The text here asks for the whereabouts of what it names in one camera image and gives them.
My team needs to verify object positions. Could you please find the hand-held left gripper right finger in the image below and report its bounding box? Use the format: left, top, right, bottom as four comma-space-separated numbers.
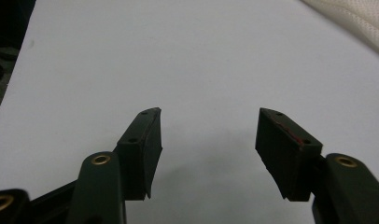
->
255, 107, 324, 203

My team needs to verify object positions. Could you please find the white mesh laundry bag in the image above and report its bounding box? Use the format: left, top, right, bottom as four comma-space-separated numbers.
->
299, 0, 379, 60

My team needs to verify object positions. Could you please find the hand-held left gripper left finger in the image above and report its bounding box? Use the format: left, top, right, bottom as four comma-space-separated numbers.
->
113, 106, 163, 201

